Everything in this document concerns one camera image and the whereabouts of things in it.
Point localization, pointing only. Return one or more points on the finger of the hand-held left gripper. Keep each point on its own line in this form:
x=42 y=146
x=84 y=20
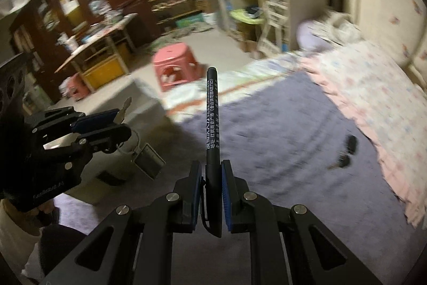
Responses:
x=106 y=138
x=96 y=121

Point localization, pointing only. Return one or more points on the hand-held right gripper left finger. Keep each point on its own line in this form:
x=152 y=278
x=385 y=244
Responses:
x=190 y=205

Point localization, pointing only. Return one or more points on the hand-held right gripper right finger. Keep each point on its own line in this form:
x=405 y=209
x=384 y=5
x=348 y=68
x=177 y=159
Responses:
x=228 y=198

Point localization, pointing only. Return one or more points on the bunch of keys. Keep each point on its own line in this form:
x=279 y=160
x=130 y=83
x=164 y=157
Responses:
x=148 y=161

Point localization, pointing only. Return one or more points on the grey fabric storage box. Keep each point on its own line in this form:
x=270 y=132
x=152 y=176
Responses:
x=143 y=98

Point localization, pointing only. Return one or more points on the black marker pen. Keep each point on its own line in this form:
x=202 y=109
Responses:
x=212 y=138

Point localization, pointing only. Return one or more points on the person's left forearm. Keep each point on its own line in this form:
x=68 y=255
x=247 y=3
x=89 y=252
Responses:
x=16 y=235

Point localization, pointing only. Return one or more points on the person's left hand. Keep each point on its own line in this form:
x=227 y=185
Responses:
x=46 y=210

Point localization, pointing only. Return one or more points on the small pink plastic stool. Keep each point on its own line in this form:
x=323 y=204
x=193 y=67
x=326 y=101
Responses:
x=75 y=83

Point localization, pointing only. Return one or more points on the yellow plastic bin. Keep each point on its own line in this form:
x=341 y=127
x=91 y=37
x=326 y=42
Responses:
x=101 y=71

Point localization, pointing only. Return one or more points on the purple fluffy blanket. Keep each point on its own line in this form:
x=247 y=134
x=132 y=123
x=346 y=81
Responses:
x=283 y=144

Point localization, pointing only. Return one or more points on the folding table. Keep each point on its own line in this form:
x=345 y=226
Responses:
x=100 y=36

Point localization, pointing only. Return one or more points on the large pink plastic stool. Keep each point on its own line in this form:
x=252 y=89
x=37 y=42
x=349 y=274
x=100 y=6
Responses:
x=173 y=59

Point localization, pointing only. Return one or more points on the floral bed sheet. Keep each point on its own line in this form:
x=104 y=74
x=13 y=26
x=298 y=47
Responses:
x=200 y=91

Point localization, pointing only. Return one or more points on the grey cloth on floor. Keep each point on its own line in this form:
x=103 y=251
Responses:
x=180 y=33

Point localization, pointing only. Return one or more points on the black clip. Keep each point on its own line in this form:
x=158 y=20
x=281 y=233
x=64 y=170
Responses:
x=348 y=148

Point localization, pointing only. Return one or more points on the pink floral quilt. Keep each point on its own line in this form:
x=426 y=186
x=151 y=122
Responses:
x=377 y=98

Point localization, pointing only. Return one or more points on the purple pillow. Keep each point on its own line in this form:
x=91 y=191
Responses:
x=310 y=36

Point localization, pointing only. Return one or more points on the pile of white clothes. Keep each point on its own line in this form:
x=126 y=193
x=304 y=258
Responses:
x=340 y=26

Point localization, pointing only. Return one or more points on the light wooden desk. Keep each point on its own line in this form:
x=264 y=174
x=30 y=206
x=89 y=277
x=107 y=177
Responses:
x=313 y=4

